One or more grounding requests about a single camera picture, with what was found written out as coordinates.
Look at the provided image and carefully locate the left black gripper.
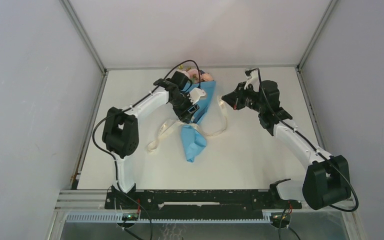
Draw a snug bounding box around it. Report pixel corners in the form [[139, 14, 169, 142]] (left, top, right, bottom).
[[169, 91, 199, 124]]

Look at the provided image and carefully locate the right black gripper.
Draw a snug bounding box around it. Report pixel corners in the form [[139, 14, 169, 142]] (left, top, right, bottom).
[[221, 81, 265, 114]]

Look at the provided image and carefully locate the cream ribbon string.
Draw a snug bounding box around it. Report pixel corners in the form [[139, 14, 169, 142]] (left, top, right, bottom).
[[146, 96, 229, 155]]

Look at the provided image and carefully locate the blue wrapping paper sheet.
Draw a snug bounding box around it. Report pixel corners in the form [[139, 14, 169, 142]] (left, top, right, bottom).
[[180, 70, 216, 163]]

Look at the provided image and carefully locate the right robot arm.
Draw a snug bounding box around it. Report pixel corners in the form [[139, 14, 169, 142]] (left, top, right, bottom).
[[221, 80, 354, 210]]

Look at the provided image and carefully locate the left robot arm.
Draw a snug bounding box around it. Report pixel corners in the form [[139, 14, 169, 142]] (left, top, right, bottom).
[[102, 86, 207, 209]]

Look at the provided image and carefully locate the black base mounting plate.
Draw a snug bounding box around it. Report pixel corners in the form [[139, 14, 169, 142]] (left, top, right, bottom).
[[104, 189, 303, 221]]

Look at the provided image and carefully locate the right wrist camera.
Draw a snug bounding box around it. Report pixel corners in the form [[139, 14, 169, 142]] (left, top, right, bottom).
[[244, 68, 261, 89]]

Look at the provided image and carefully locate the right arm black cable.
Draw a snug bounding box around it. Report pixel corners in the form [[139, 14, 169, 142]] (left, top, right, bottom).
[[244, 67, 360, 240]]

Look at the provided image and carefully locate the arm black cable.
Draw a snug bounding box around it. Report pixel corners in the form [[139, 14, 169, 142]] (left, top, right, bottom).
[[244, 67, 360, 240], [91, 59, 202, 240]]

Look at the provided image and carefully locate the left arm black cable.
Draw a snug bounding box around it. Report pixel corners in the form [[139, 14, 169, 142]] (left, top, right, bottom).
[[91, 59, 202, 240]]

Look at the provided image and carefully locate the white cable duct strip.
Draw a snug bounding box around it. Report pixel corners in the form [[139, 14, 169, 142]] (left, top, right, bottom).
[[65, 212, 272, 224]]

